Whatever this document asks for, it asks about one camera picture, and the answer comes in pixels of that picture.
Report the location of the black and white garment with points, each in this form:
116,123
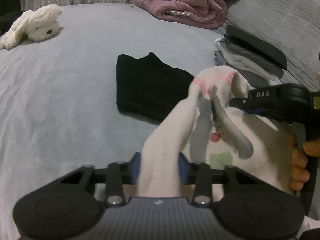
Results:
8,19

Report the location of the grey folded knit garment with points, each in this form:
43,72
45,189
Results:
253,79

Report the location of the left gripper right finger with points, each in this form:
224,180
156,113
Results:
202,177

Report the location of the person right hand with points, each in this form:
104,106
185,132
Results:
299,174

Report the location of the cream and black sweatshirt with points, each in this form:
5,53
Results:
195,119

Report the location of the white plush dog toy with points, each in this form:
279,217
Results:
37,26

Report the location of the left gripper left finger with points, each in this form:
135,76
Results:
115,176

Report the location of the dark grey folded garment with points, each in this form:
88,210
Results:
250,55

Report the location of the black folded garment on stack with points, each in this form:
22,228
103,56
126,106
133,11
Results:
255,45

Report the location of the pink folded quilt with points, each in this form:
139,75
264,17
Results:
207,14

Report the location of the grey blanket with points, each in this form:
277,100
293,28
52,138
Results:
290,25

